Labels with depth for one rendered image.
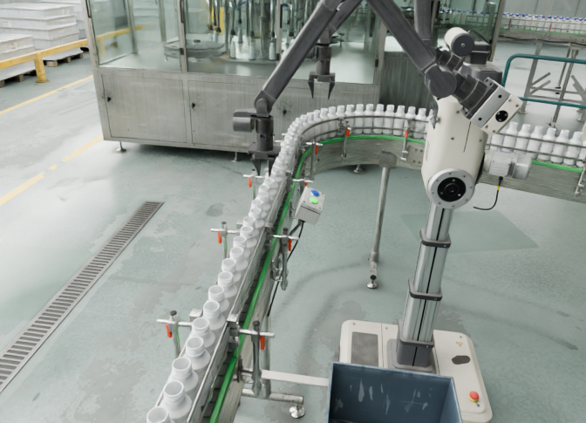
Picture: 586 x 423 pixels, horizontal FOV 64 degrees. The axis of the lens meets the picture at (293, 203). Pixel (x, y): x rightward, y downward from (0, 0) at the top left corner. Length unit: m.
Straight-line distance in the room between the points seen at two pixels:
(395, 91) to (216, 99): 2.66
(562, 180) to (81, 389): 2.63
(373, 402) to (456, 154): 0.84
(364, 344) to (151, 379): 1.07
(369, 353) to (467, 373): 0.44
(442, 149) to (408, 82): 4.79
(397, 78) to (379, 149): 3.64
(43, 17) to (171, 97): 5.43
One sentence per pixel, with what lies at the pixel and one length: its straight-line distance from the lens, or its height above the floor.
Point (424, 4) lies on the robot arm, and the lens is 1.87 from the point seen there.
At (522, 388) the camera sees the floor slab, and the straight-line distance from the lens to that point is 2.79.
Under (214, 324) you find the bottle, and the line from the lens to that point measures 1.12.
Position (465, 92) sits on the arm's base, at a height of 1.56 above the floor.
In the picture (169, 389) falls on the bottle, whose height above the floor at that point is 1.15.
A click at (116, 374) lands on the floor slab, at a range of 2.66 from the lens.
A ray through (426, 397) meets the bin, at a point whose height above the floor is 0.87.
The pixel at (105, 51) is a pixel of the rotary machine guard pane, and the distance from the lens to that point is 5.06.
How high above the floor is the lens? 1.87
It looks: 27 degrees down
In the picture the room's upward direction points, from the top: 2 degrees clockwise
